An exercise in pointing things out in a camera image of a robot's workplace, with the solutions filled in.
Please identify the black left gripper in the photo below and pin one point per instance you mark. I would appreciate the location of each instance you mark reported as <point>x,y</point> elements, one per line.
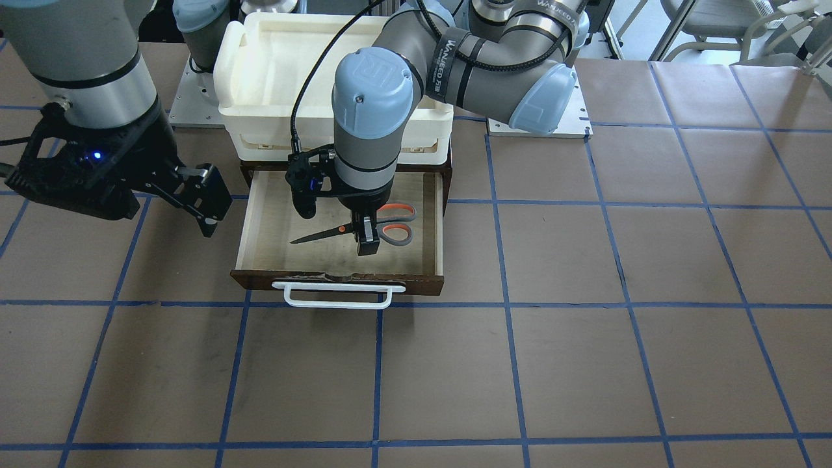
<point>365,201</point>

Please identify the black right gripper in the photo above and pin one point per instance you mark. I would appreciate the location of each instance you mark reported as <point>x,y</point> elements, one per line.
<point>151,151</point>

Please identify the orange grey scissors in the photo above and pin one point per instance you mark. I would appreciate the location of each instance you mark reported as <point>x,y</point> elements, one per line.
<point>374,230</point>

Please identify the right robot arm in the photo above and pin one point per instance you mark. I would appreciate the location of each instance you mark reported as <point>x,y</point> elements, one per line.
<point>86,57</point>

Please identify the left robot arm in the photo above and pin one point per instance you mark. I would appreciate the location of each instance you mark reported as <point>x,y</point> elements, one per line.
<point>515,72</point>

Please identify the white foam tray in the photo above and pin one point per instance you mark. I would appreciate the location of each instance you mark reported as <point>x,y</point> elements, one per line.
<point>261,66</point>

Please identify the grey office chair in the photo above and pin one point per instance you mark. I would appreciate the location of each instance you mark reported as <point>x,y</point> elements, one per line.
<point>725,25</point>

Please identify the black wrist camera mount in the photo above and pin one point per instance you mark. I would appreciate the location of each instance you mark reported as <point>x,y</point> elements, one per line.
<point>306,173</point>

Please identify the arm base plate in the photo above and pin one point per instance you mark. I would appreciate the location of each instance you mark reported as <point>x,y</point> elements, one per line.
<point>568,119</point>
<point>195,104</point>

